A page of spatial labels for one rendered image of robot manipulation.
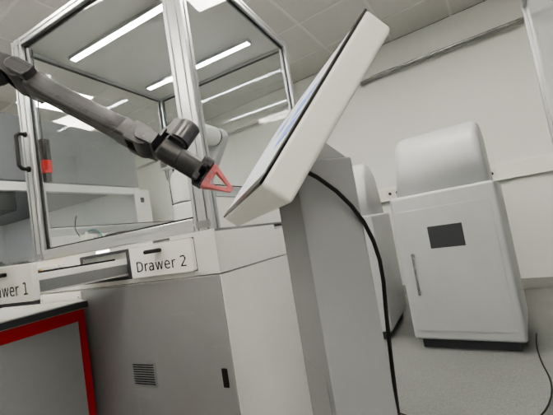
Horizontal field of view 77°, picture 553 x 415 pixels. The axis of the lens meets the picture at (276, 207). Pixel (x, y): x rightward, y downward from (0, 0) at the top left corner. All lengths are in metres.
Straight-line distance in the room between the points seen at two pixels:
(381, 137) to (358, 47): 3.68
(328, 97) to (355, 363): 0.46
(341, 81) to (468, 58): 3.75
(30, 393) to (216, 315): 0.69
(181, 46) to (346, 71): 0.89
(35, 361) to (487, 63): 4.12
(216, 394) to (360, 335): 0.70
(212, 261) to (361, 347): 0.61
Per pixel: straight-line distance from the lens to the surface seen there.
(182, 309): 1.27
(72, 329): 1.60
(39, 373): 1.56
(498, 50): 4.25
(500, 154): 4.03
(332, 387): 0.70
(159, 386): 1.45
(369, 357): 0.71
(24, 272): 1.27
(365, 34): 0.57
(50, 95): 1.09
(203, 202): 1.16
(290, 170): 0.45
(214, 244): 1.14
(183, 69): 1.30
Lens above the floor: 0.90
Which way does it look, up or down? 4 degrees up
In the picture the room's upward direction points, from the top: 9 degrees counter-clockwise
